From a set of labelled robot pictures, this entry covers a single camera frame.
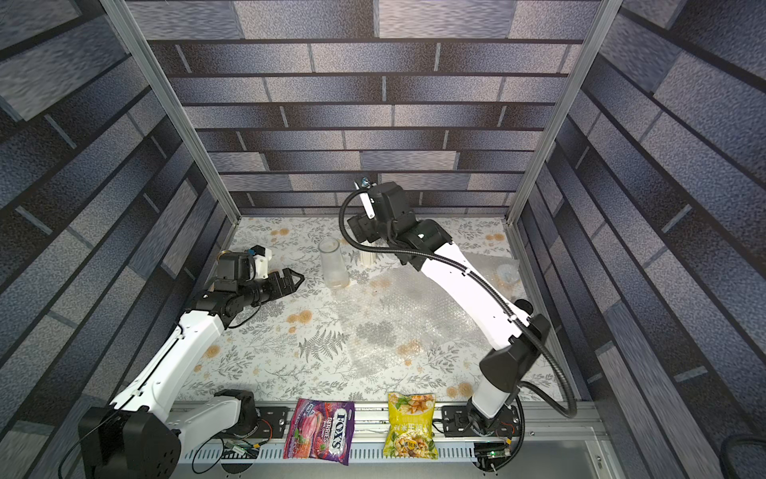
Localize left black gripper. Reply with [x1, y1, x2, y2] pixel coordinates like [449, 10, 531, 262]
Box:
[239, 267, 306, 307]

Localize ribbed clear glass vase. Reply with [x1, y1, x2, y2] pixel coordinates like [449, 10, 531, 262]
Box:
[318, 238, 350, 289]

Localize white ribbed ceramic vase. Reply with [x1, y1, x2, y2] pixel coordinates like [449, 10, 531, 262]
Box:
[359, 251, 377, 269]

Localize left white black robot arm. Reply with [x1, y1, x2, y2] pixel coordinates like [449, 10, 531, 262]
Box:
[75, 245, 305, 478]

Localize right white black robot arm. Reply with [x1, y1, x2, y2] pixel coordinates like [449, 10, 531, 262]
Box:
[338, 182, 572, 420]

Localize white lidded cup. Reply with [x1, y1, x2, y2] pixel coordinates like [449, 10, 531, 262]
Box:
[497, 263, 521, 287]

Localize dark red jar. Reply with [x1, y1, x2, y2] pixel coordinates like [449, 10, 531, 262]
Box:
[514, 299, 534, 315]

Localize purple Fox's candy bag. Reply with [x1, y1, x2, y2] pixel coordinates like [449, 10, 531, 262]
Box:
[283, 398, 356, 466]

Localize yellow snack bag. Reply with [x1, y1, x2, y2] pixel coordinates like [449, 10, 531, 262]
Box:
[383, 392, 438, 460]

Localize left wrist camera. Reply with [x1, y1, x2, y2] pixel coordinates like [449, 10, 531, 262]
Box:
[247, 245, 272, 279]

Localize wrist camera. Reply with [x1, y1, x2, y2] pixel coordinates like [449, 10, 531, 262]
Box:
[355, 177, 375, 220]
[247, 245, 272, 279]

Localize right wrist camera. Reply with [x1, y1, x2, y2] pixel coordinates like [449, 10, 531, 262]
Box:
[355, 177, 375, 220]

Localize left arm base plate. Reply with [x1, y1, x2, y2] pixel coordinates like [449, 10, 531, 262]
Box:
[215, 406, 289, 441]

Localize aluminium front rail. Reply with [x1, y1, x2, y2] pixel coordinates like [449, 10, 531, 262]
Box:
[101, 400, 624, 479]

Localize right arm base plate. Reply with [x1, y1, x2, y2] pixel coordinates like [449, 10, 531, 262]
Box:
[440, 404, 523, 439]

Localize right black corrugated cable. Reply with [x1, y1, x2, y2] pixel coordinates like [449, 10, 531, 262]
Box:
[338, 190, 578, 471]

